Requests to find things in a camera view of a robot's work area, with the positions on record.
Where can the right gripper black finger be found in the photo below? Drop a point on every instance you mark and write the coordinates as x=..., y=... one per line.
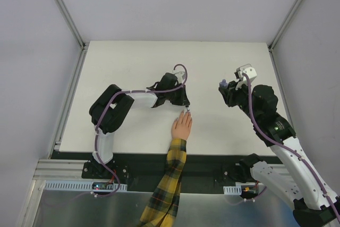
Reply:
x=224, y=91
x=232, y=85

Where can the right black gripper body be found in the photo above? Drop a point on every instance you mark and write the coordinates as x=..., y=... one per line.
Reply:
x=229, y=94

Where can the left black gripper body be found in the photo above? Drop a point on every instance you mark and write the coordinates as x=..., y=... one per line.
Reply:
x=183, y=97

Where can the purple nail polish bottle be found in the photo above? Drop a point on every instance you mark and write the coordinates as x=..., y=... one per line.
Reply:
x=223, y=84

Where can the yellow plaid sleeve forearm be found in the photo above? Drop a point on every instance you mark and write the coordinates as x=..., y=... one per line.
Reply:
x=163, y=204

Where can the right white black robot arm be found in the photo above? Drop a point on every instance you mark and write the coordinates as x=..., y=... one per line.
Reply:
x=312, y=201

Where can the mannequin hand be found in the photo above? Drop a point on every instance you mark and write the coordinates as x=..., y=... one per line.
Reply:
x=181, y=127

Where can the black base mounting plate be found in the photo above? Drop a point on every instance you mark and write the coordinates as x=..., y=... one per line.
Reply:
x=202, y=174

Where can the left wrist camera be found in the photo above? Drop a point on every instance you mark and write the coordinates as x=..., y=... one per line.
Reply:
x=181, y=76

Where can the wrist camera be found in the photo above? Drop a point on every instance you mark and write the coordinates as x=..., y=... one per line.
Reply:
x=243, y=74
x=181, y=76

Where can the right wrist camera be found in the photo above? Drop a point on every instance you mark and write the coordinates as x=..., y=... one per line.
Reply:
x=243, y=74

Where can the right white cable duct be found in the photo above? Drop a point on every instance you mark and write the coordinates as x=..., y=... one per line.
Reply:
x=232, y=190

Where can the white cable duct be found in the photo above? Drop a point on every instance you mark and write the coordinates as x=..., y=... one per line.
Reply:
x=84, y=186
x=232, y=190

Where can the left aluminium frame post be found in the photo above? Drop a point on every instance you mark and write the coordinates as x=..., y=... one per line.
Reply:
x=70, y=23

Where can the aluminium frame post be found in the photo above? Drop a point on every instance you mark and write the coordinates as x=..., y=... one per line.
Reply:
x=286, y=22
x=70, y=23

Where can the right aluminium frame post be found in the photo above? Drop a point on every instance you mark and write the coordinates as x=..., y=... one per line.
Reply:
x=286, y=22

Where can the left white cable duct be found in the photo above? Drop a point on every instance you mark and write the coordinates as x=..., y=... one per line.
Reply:
x=84, y=186

